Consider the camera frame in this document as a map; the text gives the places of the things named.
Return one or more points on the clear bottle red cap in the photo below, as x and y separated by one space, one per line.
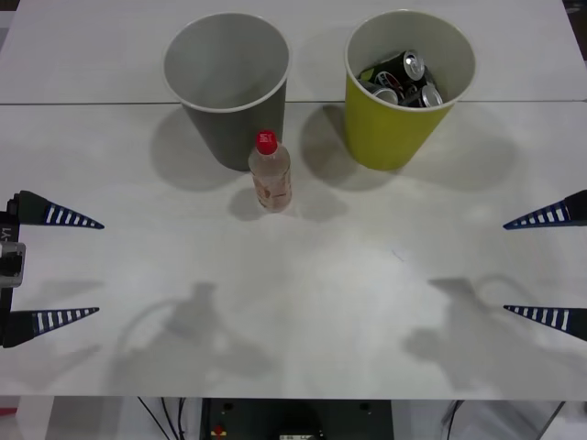
270 183

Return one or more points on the black can green print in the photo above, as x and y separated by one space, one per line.
399 64

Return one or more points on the black robot torso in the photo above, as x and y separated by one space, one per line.
298 419

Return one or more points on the black can silver top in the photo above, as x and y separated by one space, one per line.
430 95

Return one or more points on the grey plastic bin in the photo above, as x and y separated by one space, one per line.
238 137

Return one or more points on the black can red print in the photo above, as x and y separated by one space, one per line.
384 91

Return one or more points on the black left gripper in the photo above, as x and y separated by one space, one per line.
10 227

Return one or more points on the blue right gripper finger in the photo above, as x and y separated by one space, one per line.
550 316
550 215

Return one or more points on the yellow-green plastic bin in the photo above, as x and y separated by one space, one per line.
385 133

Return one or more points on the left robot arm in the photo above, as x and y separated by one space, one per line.
11 266

